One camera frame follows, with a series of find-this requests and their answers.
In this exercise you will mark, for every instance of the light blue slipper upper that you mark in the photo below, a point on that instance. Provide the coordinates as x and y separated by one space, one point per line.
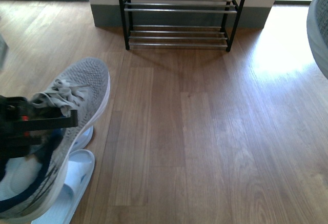
83 139

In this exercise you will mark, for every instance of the black metal shoe rack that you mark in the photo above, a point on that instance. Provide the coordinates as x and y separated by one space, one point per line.
180 23

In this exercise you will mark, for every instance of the light blue slipper lower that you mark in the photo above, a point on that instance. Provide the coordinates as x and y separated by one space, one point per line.
80 169

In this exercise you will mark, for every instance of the light blue slipper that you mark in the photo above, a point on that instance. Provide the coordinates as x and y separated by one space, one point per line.
83 139
80 169

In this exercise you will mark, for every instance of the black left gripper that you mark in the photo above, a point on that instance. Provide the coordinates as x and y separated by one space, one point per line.
16 126

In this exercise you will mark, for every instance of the grey knit sneaker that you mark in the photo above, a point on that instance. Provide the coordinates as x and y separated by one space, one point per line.
31 184
316 26

